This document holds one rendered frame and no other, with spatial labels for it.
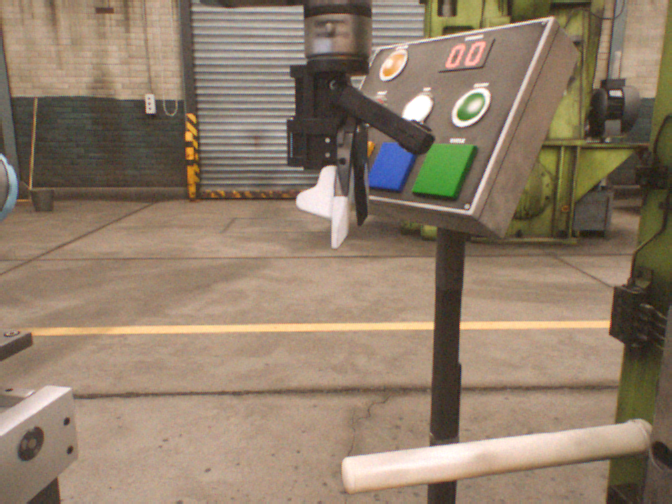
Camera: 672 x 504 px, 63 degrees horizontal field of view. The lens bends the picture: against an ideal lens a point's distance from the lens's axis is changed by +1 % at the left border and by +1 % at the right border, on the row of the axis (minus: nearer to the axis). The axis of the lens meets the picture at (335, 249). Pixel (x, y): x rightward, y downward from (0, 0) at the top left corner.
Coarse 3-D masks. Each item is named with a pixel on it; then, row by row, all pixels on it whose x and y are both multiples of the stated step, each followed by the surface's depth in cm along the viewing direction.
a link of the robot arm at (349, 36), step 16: (320, 16) 57; (336, 16) 56; (352, 16) 56; (304, 32) 59; (320, 32) 57; (336, 32) 57; (352, 32) 57; (368, 32) 58; (304, 48) 60; (320, 48) 57; (336, 48) 57; (352, 48) 57; (368, 48) 59
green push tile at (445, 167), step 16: (448, 144) 72; (432, 160) 73; (448, 160) 71; (464, 160) 69; (432, 176) 72; (448, 176) 70; (464, 176) 69; (416, 192) 73; (432, 192) 71; (448, 192) 69
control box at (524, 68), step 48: (384, 48) 93; (432, 48) 84; (528, 48) 70; (384, 96) 88; (432, 96) 79; (528, 96) 69; (480, 144) 69; (528, 144) 70; (384, 192) 79; (480, 192) 66
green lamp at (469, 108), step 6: (468, 96) 74; (474, 96) 73; (480, 96) 72; (462, 102) 74; (468, 102) 73; (474, 102) 72; (480, 102) 72; (462, 108) 74; (468, 108) 73; (474, 108) 72; (480, 108) 71; (456, 114) 74; (462, 114) 73; (468, 114) 72; (474, 114) 72; (462, 120) 73; (468, 120) 72
